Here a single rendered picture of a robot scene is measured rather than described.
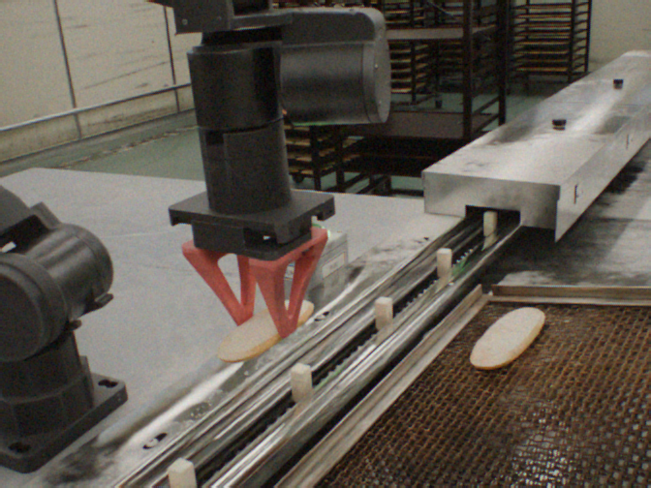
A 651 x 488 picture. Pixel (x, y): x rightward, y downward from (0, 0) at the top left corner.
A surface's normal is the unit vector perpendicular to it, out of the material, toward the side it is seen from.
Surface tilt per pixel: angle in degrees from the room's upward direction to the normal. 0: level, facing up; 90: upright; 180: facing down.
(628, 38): 90
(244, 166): 90
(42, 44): 88
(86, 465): 0
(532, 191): 90
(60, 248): 31
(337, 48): 48
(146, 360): 0
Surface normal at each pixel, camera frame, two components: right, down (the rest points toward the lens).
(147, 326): -0.07, -0.93
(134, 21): 0.83, 0.14
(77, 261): 0.82, -0.41
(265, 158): 0.56, 0.25
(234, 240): -0.55, 0.33
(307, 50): -0.24, -0.44
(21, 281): 0.59, -0.66
